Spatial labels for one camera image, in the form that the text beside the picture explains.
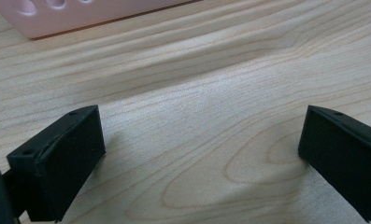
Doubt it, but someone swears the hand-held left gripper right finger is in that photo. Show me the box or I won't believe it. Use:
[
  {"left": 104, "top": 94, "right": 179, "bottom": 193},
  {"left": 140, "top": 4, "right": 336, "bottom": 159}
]
[{"left": 297, "top": 105, "right": 371, "bottom": 224}]

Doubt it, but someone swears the pink plastic basket with holes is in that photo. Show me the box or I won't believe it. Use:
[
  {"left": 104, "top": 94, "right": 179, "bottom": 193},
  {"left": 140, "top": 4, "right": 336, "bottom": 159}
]
[{"left": 0, "top": 0, "right": 203, "bottom": 40}]

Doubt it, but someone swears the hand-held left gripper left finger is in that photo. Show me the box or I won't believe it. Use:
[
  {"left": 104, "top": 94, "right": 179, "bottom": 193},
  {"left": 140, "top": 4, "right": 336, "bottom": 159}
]
[{"left": 6, "top": 105, "right": 107, "bottom": 224}]

